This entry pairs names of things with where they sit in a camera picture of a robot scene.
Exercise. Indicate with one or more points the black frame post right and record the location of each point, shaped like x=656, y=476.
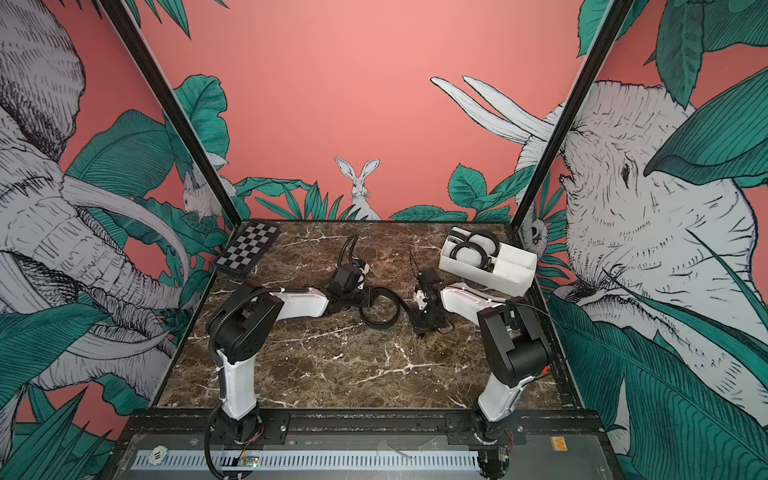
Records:
x=612, y=22

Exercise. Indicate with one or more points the white divided storage box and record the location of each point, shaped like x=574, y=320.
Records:
x=512, y=271

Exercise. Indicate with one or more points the black frame post left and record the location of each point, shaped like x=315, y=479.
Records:
x=124, y=24

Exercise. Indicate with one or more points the black white checkerboard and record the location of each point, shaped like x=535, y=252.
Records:
x=245, y=250

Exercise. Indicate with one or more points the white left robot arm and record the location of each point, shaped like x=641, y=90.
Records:
x=241, y=326

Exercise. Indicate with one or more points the black frame post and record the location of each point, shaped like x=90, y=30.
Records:
x=124, y=24
x=612, y=22

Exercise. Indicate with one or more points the long black belt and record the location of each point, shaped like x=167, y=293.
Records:
x=381, y=308

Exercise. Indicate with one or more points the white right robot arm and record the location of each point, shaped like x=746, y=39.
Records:
x=516, y=349

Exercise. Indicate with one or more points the white slotted cable duct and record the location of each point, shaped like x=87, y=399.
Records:
x=306, y=460

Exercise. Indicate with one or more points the black belt with metal buckle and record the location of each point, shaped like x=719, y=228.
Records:
x=483, y=238

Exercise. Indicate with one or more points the orange warning sticker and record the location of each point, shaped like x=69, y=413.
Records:
x=559, y=443

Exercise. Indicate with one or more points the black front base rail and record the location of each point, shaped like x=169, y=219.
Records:
x=459, y=426

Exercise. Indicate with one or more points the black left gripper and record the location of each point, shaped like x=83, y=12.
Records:
x=364, y=297

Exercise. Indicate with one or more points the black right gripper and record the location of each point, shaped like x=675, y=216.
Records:
x=421, y=326

